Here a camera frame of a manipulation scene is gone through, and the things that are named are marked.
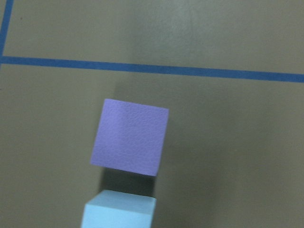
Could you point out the light blue foam block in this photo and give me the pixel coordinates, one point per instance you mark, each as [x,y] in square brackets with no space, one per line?
[113,209]

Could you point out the purple foam block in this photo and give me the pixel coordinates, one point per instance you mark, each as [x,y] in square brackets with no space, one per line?
[130,137]

